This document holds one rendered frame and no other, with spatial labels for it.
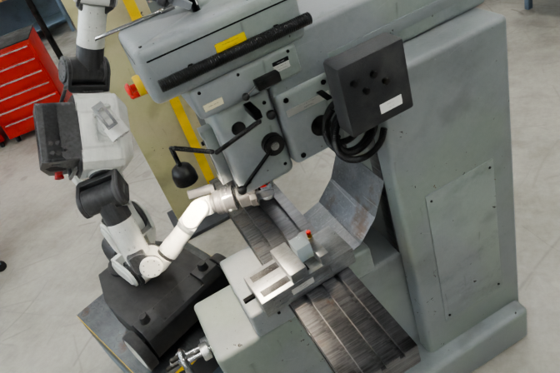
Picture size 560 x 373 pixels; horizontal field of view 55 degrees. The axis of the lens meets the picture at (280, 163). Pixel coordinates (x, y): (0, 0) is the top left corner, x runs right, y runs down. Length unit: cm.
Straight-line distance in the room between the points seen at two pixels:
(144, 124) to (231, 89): 203
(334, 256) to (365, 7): 79
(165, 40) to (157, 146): 220
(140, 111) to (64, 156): 168
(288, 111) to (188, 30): 40
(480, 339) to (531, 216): 101
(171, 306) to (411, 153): 134
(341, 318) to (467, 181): 69
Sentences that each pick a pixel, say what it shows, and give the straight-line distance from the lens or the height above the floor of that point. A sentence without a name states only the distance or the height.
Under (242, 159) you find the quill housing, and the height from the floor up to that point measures 145.
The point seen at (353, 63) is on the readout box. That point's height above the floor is 172.
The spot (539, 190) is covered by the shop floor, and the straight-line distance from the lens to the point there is 352.
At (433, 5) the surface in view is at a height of 164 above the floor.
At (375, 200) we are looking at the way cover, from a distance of 193.
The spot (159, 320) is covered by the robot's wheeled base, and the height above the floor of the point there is 60.
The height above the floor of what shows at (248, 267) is 90.
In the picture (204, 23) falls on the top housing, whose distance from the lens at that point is 144.
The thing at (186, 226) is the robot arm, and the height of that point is 123.
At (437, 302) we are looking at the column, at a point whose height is 49.
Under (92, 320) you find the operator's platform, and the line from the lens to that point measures 305.
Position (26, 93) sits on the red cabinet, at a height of 49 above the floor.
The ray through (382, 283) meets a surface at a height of 68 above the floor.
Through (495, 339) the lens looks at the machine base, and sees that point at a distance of 265.
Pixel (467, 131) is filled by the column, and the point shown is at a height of 122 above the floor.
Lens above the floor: 232
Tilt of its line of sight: 34 degrees down
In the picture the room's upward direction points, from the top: 20 degrees counter-clockwise
